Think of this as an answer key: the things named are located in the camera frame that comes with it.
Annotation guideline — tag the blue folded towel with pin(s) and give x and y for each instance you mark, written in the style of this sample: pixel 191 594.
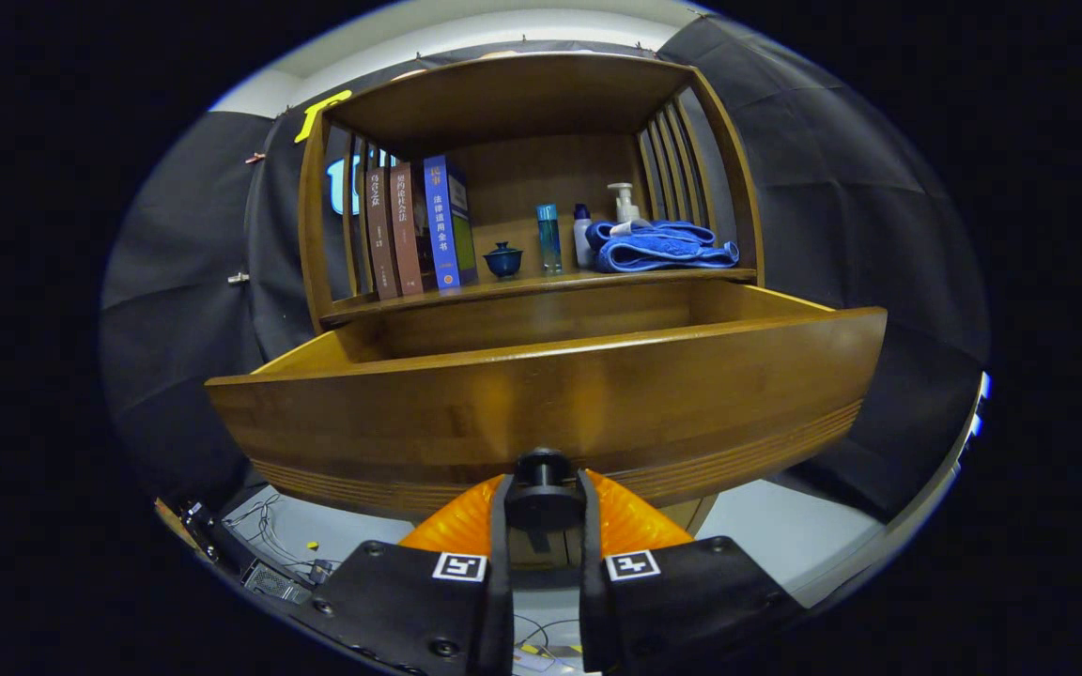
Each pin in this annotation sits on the blue folded towel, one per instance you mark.
pixel 663 252

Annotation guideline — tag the dark brown book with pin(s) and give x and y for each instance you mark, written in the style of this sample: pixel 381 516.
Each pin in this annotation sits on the dark brown book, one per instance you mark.
pixel 379 235

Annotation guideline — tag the reddish brown book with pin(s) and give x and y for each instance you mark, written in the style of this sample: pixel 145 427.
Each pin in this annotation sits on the reddish brown book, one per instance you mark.
pixel 405 230

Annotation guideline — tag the wooden countertop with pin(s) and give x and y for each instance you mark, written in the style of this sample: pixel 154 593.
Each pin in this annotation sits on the wooden countertop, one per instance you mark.
pixel 550 284

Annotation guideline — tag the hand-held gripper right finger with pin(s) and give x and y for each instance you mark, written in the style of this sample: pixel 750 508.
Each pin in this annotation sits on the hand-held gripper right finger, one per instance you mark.
pixel 590 582

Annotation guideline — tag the black device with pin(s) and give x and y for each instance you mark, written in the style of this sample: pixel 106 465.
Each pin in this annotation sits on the black device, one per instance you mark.
pixel 195 526

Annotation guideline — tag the white pump bottle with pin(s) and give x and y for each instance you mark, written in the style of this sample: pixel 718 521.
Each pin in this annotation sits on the white pump bottle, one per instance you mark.
pixel 626 207

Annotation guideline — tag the blue lidded teacup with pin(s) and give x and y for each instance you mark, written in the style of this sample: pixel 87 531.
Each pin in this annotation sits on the blue lidded teacup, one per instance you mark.
pixel 503 261

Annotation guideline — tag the white bottle with blue cap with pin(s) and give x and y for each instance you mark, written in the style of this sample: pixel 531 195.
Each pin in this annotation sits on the white bottle with blue cap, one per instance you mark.
pixel 582 244

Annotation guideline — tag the wooden drawer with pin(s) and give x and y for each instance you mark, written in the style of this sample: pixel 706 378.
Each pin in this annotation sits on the wooden drawer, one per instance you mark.
pixel 597 404

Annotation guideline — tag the grey mesh device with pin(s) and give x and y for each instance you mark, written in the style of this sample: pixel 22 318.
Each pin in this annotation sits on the grey mesh device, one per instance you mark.
pixel 270 580

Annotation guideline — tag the black backdrop cloth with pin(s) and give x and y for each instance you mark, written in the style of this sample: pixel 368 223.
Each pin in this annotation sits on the black backdrop cloth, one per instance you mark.
pixel 879 235

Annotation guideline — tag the blue book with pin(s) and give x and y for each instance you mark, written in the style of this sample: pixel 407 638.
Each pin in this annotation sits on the blue book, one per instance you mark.
pixel 442 225

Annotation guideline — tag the teal clear bottle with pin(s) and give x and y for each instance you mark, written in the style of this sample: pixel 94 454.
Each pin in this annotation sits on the teal clear bottle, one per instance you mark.
pixel 549 244

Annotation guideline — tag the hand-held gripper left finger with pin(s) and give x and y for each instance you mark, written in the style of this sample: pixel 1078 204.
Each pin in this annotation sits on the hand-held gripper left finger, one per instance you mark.
pixel 502 582

